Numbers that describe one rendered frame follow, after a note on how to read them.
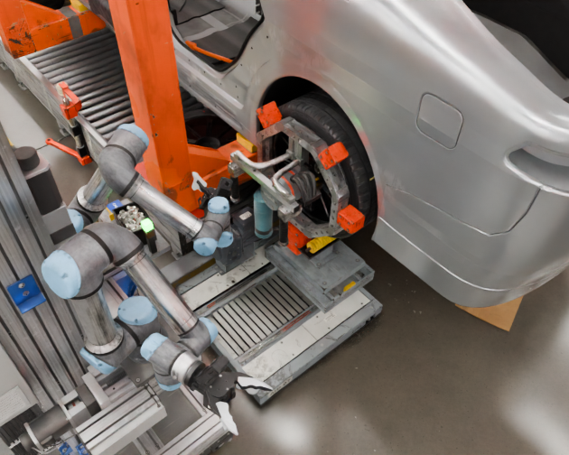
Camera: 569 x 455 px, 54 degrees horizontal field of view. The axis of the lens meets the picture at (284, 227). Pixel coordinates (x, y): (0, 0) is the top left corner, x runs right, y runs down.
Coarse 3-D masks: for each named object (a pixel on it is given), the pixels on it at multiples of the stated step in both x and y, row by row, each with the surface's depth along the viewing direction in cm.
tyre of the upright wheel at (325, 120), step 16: (304, 96) 245; (320, 96) 240; (288, 112) 241; (304, 112) 232; (320, 112) 230; (336, 112) 231; (320, 128) 229; (336, 128) 226; (352, 128) 229; (272, 144) 265; (352, 144) 226; (352, 160) 224; (368, 160) 229; (352, 176) 227; (368, 176) 229; (352, 192) 232; (368, 192) 232; (368, 208) 236
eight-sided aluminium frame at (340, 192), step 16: (272, 128) 242; (288, 128) 232; (304, 128) 232; (304, 144) 228; (320, 144) 225; (320, 160) 225; (272, 176) 271; (336, 176) 229; (336, 192) 227; (336, 208) 232; (304, 224) 269; (320, 224) 260; (336, 224) 239
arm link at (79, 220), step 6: (72, 210) 208; (78, 210) 210; (72, 216) 206; (78, 216) 206; (84, 216) 210; (72, 222) 204; (78, 222) 204; (84, 222) 209; (90, 222) 212; (78, 228) 204
